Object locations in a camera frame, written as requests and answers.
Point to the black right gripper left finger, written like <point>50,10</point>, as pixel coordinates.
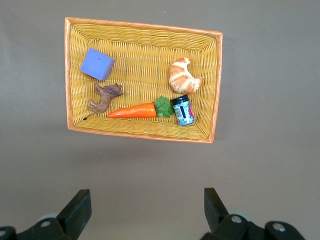
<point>75,212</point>

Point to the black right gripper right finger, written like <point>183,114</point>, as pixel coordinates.
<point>215,212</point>

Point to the small blue printed can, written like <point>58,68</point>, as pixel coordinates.
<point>183,111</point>

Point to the orange toy carrot green leaves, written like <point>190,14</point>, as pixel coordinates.
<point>135,112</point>

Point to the brown toy lion figure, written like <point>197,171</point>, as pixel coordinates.
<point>105,98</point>

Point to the toy croissant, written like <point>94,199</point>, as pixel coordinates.
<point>181,77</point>

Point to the purple foam cube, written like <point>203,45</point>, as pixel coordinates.
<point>96,63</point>

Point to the yellow wicker tray orange rim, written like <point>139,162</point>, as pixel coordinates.
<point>142,62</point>

